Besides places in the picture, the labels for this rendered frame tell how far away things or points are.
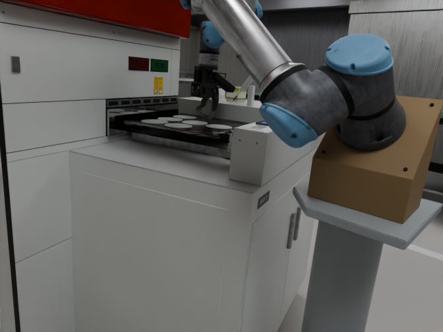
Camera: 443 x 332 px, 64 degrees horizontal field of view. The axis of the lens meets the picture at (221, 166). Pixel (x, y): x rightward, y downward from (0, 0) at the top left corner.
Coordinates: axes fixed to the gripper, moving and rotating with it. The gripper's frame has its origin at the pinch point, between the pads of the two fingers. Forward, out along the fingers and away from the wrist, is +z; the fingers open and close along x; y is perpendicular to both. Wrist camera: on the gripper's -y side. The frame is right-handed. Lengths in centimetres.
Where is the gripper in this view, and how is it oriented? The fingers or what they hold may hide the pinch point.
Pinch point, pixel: (209, 118)
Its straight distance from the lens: 141.6
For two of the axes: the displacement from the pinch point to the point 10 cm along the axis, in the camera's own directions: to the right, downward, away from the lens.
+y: -8.1, 0.9, -5.8
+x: 5.9, 2.5, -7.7
